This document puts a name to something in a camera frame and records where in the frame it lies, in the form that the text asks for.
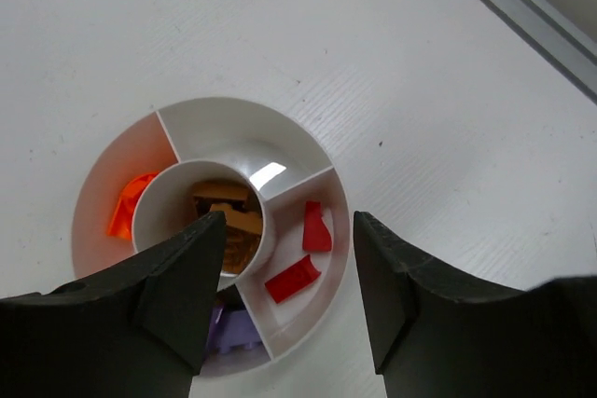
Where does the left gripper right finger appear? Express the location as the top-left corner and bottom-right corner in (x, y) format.
(354, 212), (596, 397)

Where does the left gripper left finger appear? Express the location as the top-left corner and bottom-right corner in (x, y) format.
(1, 212), (226, 397)

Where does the purple lego block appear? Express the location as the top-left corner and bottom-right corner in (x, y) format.
(205, 300), (262, 357)

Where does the orange round lego piece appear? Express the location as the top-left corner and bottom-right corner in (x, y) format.
(106, 172), (159, 240)

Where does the small red lego piece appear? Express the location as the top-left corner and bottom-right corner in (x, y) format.
(265, 254), (321, 304)

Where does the red sloped lego piece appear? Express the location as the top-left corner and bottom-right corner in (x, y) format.
(302, 200), (332, 253)

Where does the brown lego brick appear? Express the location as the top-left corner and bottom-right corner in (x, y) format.
(190, 179), (263, 277)

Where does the white divided round container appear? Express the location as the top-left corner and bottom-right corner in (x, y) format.
(71, 97), (351, 378)

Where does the aluminium rail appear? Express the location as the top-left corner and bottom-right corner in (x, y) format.
(480, 0), (596, 102)

